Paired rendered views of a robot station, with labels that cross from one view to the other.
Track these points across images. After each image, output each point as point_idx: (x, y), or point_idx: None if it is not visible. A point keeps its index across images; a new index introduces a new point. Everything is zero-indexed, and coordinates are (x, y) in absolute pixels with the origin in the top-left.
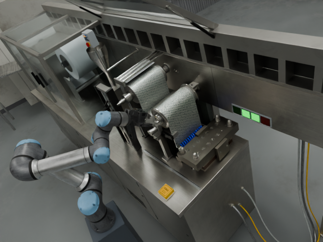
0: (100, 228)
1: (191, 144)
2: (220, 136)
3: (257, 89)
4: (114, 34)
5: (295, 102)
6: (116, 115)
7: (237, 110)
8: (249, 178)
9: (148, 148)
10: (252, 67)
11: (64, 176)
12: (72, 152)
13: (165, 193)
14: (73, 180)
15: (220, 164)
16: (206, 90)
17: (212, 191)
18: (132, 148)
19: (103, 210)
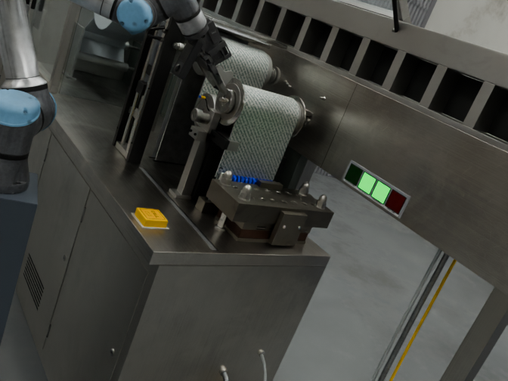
0: None
1: (243, 186)
2: (298, 205)
3: (418, 134)
4: (218, 4)
5: (472, 168)
6: (194, 0)
7: (354, 175)
8: (281, 347)
9: (150, 171)
10: (431, 93)
11: (14, 35)
12: None
13: (149, 215)
14: (19, 58)
15: (268, 250)
16: (320, 128)
17: (224, 283)
18: (122, 156)
19: (24, 144)
